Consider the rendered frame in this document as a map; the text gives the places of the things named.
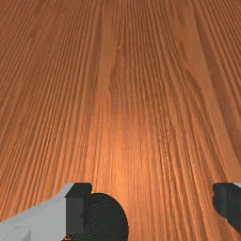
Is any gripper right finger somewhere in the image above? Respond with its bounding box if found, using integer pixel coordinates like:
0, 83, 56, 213
212, 182, 241, 234

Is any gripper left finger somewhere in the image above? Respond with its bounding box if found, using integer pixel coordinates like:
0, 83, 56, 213
0, 182, 93, 241

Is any dark mesh basket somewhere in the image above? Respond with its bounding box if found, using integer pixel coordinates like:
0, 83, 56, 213
61, 192, 130, 241

